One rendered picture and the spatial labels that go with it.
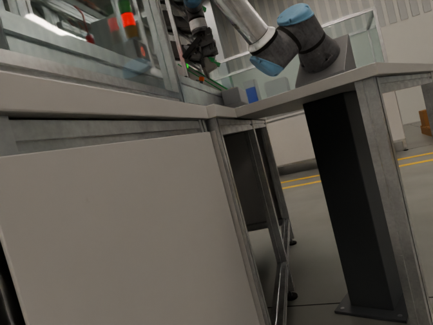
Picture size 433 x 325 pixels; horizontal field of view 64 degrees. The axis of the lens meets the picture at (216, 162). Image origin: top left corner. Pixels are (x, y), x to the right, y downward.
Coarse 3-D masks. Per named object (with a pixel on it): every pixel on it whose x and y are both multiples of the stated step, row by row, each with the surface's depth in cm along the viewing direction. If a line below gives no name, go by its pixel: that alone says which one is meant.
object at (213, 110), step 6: (210, 108) 80; (216, 108) 82; (222, 108) 88; (228, 108) 97; (234, 108) 106; (210, 114) 80; (216, 114) 80; (222, 114) 87; (228, 114) 94; (234, 114) 104; (204, 120) 82; (258, 120) 193
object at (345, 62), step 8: (336, 40) 132; (344, 40) 130; (344, 48) 127; (344, 56) 125; (352, 56) 130; (336, 64) 125; (344, 64) 122; (352, 64) 128; (304, 72) 134; (320, 72) 128; (328, 72) 125; (336, 72) 123; (296, 80) 135; (304, 80) 132; (312, 80) 129
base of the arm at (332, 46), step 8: (320, 40) 122; (328, 40) 125; (312, 48) 123; (320, 48) 124; (328, 48) 124; (336, 48) 126; (304, 56) 127; (312, 56) 125; (320, 56) 125; (328, 56) 126; (336, 56) 126; (304, 64) 130; (312, 64) 128; (320, 64) 126; (328, 64) 126; (312, 72) 130
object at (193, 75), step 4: (180, 68) 181; (188, 68) 193; (192, 68) 192; (180, 72) 181; (188, 72) 180; (192, 72) 179; (196, 72) 191; (192, 76) 179; (196, 76) 178; (200, 76) 191; (204, 76) 190; (204, 80) 177; (208, 80) 189; (212, 80) 188; (208, 84) 176; (212, 84) 176; (216, 84) 188; (216, 88) 175; (220, 88) 187; (224, 88) 187
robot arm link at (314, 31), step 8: (288, 8) 123; (296, 8) 119; (304, 8) 116; (280, 16) 122; (288, 16) 118; (296, 16) 115; (304, 16) 116; (312, 16) 118; (280, 24) 119; (288, 24) 117; (296, 24) 117; (304, 24) 117; (312, 24) 118; (288, 32) 118; (296, 32) 118; (304, 32) 118; (312, 32) 120; (320, 32) 122; (296, 40) 118; (304, 40) 120; (312, 40) 121; (304, 48) 124
